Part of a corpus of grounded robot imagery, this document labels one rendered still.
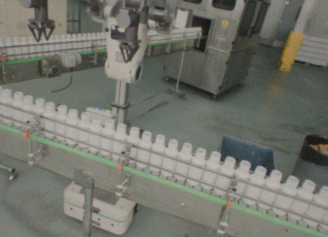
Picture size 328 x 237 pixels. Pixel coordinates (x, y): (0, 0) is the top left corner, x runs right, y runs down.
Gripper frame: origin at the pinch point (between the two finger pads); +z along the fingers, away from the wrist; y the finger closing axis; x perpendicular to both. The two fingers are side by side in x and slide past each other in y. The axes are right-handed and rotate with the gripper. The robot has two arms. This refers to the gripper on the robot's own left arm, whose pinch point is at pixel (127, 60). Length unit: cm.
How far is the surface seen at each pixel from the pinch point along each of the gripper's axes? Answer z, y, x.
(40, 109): 28.8, -13.8, 34.0
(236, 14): -21, 347, -28
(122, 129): 25.7, -14.3, -7.5
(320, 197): 28, -14, -88
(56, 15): 40, 315, 273
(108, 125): 26.5, -13.9, -0.5
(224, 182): 34, -16, -54
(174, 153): 28.9, -14.6, -31.5
